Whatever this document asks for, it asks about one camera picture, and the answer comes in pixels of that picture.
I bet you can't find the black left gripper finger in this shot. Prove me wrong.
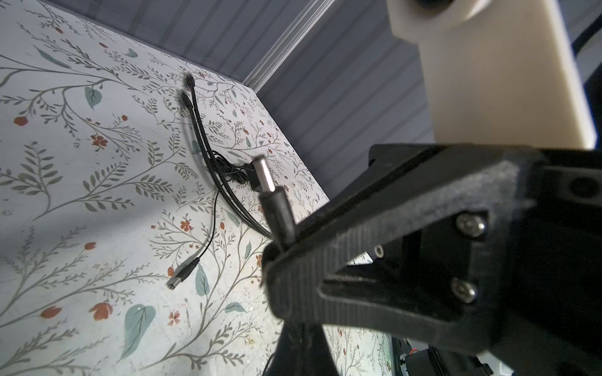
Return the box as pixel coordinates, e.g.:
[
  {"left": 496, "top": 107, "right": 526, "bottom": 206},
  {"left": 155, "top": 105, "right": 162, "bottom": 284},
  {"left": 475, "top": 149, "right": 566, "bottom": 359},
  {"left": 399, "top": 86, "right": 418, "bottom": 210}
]
[{"left": 265, "top": 321, "right": 339, "bottom": 376}]

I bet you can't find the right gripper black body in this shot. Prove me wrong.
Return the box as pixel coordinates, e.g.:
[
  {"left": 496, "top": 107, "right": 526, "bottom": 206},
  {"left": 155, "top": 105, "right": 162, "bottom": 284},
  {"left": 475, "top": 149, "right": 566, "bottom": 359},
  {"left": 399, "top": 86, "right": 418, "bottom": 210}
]
[{"left": 366, "top": 143, "right": 602, "bottom": 376}]

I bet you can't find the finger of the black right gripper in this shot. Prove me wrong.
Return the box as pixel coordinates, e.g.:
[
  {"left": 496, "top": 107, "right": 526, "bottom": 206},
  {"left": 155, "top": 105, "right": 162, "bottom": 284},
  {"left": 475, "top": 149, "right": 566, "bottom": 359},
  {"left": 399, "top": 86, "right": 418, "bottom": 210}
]
[{"left": 263, "top": 154, "right": 536, "bottom": 353}]

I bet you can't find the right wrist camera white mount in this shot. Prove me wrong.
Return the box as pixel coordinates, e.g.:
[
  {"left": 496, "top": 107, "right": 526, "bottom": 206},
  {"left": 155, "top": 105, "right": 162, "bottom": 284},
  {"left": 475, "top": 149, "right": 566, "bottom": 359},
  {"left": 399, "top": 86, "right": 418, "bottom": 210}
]
[{"left": 387, "top": 1, "right": 597, "bottom": 150}]

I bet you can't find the black power adapter with cable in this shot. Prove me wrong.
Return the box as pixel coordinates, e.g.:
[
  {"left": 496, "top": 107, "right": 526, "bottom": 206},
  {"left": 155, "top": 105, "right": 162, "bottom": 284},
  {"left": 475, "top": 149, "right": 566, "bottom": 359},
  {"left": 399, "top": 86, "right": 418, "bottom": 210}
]
[{"left": 259, "top": 186, "right": 297, "bottom": 252}]

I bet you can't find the black USB splitter cable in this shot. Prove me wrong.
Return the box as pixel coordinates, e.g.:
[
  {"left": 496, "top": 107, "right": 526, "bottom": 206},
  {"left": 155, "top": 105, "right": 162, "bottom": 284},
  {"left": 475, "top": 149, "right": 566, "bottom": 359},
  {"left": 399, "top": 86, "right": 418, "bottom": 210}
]
[{"left": 166, "top": 74, "right": 278, "bottom": 290}]

